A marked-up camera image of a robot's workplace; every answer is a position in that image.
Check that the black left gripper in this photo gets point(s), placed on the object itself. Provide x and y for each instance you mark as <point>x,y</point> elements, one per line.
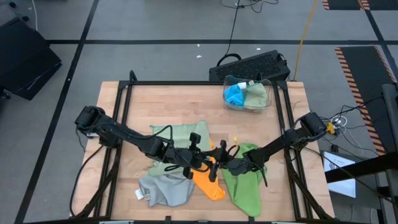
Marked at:
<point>183,157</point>

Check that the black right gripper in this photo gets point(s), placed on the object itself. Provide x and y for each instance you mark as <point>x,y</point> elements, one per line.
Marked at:
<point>236,166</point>

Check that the orange microfiber towel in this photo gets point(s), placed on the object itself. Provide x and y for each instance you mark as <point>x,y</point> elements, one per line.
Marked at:
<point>210,186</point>

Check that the sage green microfiber towel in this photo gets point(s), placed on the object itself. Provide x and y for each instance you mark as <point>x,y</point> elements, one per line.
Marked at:
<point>180,135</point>

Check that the grey microfiber towel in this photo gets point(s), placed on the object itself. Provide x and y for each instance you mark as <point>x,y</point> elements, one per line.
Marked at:
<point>168,191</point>

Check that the blue microfiber towel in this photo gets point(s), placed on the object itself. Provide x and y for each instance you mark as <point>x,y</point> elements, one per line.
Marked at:
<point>234,96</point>

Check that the pale green teal-edged towel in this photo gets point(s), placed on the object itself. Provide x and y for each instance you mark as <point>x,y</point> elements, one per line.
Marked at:
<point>255,96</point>

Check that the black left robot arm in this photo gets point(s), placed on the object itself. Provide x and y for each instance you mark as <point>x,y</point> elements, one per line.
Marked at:
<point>124,134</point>

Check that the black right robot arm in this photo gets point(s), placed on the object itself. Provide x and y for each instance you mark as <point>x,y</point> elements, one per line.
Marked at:
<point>280,143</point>

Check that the bright green microfiber towel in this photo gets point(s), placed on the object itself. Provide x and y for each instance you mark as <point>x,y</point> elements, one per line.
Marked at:
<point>245,193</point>

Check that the small white tag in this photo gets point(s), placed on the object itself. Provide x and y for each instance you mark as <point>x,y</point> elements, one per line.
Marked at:
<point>139,194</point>

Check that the clear plastic bin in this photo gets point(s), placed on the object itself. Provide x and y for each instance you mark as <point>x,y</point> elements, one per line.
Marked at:
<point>248,79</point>

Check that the black perforated box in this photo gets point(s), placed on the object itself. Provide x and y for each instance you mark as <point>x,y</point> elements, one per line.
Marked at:
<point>248,65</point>

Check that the yellow connector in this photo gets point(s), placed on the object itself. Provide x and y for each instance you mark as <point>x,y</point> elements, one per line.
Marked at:
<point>330,128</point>

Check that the black bar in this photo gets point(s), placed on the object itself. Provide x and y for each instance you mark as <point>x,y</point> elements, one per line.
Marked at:
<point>357,169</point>

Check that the black hazard-striped floor mat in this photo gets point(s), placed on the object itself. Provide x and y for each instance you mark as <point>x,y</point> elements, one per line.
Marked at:
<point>342,3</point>
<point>367,87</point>

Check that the black case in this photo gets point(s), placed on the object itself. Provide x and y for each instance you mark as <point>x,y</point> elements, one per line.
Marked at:
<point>25,62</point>

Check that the black metal table frame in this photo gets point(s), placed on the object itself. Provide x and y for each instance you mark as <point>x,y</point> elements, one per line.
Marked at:
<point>186,83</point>

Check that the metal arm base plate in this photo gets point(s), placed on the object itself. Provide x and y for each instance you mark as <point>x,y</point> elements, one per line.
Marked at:
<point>90,134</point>

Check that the black post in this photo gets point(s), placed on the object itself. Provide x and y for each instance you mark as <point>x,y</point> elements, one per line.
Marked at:
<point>391,124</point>

